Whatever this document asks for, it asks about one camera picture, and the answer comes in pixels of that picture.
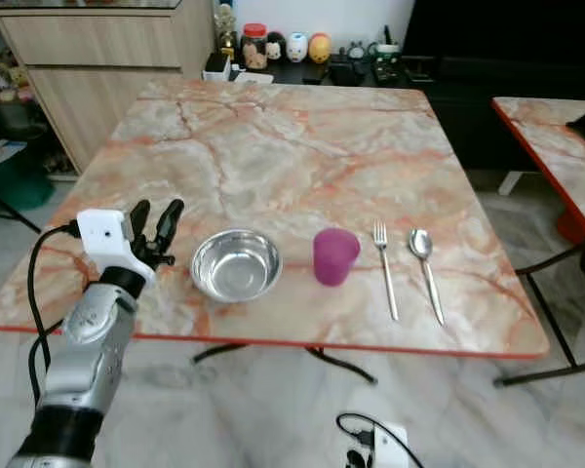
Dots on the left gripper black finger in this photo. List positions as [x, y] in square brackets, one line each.
[139, 218]
[170, 220]

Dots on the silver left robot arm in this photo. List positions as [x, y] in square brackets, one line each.
[88, 356]

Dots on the stainless steel bowl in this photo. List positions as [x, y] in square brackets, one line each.
[237, 265]

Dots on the green plastic bin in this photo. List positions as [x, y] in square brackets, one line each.
[15, 180]

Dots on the large marble pattern folding table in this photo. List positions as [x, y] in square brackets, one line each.
[292, 156]

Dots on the light wooden cabinet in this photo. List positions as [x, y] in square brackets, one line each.
[107, 68]

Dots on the small white box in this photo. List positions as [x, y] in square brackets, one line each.
[217, 67]

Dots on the purple plastic cup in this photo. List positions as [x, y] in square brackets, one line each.
[335, 256]

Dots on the silver metal fork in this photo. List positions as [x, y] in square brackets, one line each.
[386, 273]

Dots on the red lid glass jar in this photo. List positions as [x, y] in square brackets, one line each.
[254, 47]

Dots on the gold figurine trophy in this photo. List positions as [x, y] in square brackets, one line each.
[225, 27]

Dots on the black egg figurine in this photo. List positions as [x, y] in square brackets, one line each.
[276, 47]

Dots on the white egg figurine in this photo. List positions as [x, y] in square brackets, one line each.
[296, 47]

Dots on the silver metal spoon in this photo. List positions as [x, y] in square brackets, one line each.
[420, 244]

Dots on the yellow egg figurine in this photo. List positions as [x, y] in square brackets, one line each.
[320, 48]

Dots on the dark green white gadget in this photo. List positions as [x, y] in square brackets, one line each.
[387, 62]

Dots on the red stool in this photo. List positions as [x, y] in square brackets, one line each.
[572, 227]

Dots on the marble table with red edge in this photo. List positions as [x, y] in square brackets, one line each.
[546, 146]

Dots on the black television screen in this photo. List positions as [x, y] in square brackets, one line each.
[497, 29]

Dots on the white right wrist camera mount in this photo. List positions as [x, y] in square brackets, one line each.
[390, 447]

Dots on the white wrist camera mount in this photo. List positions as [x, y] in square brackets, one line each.
[390, 447]
[102, 234]

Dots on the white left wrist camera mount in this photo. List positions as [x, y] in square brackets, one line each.
[102, 234]

